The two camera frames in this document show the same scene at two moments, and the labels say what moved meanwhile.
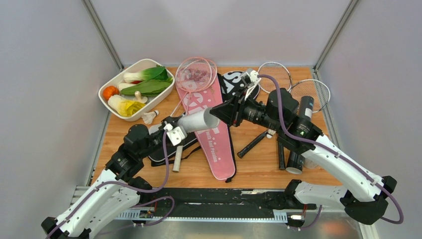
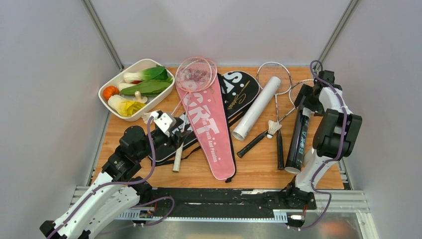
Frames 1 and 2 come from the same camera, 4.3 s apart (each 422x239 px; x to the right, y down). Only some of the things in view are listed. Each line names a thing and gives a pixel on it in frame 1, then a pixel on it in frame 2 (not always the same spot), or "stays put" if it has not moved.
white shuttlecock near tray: [148, 117] stays put
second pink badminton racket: [197, 75] stays put
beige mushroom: [138, 97] stays put
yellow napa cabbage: [124, 107] stays put
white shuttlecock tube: [199, 120] -> [256, 107]
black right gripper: [227, 111] -> [306, 90]
